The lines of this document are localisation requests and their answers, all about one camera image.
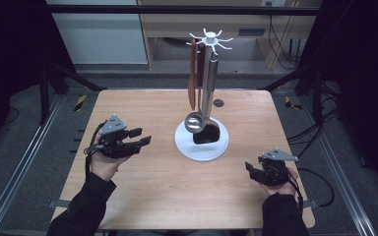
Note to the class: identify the white utensil rack stand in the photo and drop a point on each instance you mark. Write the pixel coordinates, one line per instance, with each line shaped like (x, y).
(183, 144)

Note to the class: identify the yellow black striped tape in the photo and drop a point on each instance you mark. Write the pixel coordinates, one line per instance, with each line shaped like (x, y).
(80, 102)
(288, 102)

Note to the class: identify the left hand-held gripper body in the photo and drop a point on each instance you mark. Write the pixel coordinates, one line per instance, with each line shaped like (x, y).
(114, 144)

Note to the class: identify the wooden rice spatula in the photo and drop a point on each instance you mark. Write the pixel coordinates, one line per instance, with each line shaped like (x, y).
(193, 82)

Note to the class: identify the person's left hand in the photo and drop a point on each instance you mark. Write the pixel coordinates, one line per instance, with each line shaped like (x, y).
(106, 168)

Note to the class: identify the black curtain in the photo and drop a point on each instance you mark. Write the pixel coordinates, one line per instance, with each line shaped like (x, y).
(361, 65)
(10, 49)

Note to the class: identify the steel spatula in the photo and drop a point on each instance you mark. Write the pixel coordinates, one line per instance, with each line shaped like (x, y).
(212, 75)

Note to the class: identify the person's right hand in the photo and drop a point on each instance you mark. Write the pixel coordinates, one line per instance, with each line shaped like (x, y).
(285, 189)

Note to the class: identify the light wooden desk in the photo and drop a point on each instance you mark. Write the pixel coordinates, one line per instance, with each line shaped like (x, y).
(177, 23)

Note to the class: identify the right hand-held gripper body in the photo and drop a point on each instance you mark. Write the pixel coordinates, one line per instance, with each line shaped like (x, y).
(274, 170)

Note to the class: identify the aluminium floor rail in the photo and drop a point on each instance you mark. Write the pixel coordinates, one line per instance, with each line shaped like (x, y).
(23, 164)
(341, 170)

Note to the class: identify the black metal stand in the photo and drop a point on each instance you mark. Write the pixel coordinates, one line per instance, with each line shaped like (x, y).
(44, 98)
(317, 98)

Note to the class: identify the black horizontal frame bar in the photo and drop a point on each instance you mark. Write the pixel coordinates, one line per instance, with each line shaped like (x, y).
(144, 10)

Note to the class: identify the white cabinet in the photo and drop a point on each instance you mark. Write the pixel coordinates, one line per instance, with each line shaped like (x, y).
(101, 39)

